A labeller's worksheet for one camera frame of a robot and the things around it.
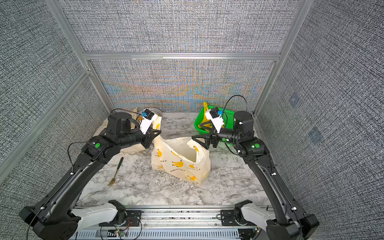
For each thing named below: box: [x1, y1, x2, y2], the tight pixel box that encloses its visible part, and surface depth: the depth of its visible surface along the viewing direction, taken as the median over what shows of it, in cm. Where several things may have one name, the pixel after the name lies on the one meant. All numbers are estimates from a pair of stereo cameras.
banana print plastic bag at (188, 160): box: [151, 135, 211, 184], surface depth 71 cm
